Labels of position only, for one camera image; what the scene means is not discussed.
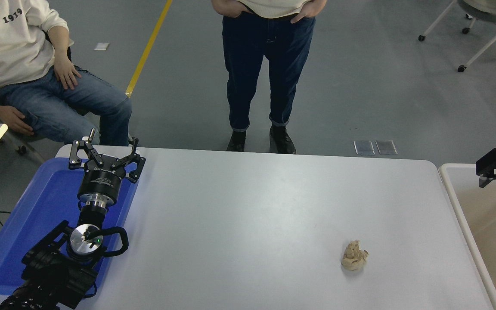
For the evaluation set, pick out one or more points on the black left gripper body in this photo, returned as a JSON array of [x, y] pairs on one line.
[[101, 183]]

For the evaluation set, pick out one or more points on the person's left forearm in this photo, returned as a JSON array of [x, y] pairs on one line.
[[58, 41]]

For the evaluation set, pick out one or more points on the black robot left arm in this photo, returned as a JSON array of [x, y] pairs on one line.
[[50, 275]]

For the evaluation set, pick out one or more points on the clear floor plate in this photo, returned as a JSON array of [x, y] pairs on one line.
[[386, 147], [364, 147]]

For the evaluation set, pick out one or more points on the person's right hand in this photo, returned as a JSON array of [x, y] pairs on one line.
[[15, 120], [230, 8]]

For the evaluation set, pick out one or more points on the person's left hand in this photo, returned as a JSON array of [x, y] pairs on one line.
[[310, 9], [67, 73]]

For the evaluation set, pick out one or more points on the large pale bin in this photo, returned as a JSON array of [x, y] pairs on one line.
[[489, 215]]

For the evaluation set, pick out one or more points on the grey office chair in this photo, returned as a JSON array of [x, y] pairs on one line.
[[20, 137]]

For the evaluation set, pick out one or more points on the blue plastic tray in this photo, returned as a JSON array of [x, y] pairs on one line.
[[37, 211]]

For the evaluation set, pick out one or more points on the white paper scrap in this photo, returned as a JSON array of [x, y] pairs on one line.
[[101, 46]]

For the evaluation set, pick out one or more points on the person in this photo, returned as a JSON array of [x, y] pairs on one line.
[[11, 47], [269, 64]]

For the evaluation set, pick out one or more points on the white wheeled chair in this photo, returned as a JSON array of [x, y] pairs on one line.
[[489, 15]]

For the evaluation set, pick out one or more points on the crumpled tan paper ball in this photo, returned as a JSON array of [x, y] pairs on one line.
[[354, 257]]

